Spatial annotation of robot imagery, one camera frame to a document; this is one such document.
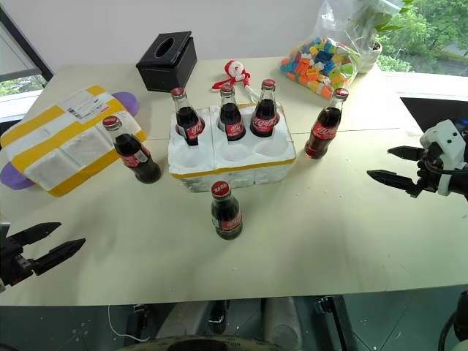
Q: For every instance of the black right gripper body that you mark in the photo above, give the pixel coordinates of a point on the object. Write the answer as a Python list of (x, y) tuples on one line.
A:
[(430, 172)]

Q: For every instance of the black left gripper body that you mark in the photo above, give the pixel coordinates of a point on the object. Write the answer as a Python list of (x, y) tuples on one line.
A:
[(12, 265)]

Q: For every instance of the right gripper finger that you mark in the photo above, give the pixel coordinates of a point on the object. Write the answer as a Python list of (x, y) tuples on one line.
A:
[(407, 153), (396, 181)]

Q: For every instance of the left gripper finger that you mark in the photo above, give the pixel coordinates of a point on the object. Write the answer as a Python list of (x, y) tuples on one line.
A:
[(34, 232), (58, 256)]

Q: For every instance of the glass cola bottle red cap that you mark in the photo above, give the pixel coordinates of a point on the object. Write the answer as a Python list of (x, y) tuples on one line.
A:
[(226, 219), (231, 120), (323, 133), (264, 118), (190, 122), (137, 161)]

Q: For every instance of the white parcel with yellow tape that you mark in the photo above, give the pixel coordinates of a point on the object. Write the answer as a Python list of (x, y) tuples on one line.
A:
[(55, 146)]

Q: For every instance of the white foam bottle tray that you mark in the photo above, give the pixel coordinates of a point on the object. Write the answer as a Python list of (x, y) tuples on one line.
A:
[(234, 166)]

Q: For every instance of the black tissue box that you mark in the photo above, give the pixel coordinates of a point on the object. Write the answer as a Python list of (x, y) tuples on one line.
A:
[(172, 71)]

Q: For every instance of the black flat panel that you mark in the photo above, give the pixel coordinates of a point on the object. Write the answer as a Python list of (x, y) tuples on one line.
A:
[(431, 111)]

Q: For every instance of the potted green plant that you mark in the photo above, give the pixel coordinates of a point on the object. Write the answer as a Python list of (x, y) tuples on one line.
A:
[(371, 58)]

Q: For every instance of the clear bag of colourful blocks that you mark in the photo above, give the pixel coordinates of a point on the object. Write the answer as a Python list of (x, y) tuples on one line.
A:
[(318, 66)]

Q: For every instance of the purple flat board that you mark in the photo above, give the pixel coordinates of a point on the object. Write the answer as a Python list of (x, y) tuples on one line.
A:
[(126, 102)]

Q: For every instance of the red white santa toy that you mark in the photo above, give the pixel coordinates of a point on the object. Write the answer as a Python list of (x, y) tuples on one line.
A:
[(234, 68)]

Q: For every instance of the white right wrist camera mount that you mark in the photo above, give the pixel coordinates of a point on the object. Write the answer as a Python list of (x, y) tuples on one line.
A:
[(444, 137)]

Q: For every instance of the black table frame leg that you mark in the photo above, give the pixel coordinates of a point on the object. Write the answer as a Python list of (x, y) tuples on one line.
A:
[(140, 321), (334, 321), (218, 316)]

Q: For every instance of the dark window frame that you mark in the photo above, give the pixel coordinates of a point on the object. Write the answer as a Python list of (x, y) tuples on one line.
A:
[(25, 40)]

